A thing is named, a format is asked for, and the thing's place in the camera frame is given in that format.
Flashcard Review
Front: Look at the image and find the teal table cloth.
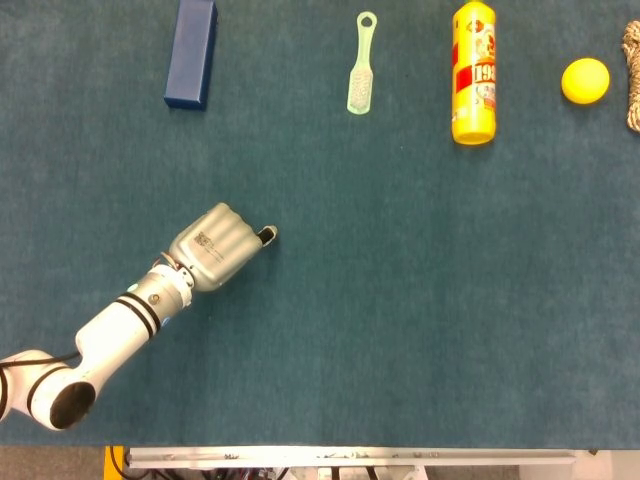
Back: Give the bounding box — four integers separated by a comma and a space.
0, 0, 640, 449

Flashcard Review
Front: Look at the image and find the blue rectangular box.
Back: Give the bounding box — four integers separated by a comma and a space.
163, 0, 219, 111

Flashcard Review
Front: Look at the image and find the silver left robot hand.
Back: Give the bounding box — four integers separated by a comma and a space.
167, 202, 279, 294

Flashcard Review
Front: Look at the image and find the braided rope bundle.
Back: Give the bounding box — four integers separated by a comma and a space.
621, 19, 640, 133

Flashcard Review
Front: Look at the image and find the yellow ball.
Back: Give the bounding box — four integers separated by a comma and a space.
560, 57, 612, 105

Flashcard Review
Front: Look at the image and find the light green brush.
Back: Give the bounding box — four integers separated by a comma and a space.
346, 10, 379, 116

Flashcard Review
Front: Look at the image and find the yellow plastic bottle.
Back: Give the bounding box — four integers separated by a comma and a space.
451, 0, 498, 147

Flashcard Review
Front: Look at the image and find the aluminium table edge rail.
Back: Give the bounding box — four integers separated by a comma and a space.
123, 446, 601, 470

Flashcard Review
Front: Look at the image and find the yellow frame post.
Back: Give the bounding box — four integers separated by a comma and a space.
103, 445, 125, 480

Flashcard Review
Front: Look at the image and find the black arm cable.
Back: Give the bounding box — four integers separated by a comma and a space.
0, 351, 81, 416

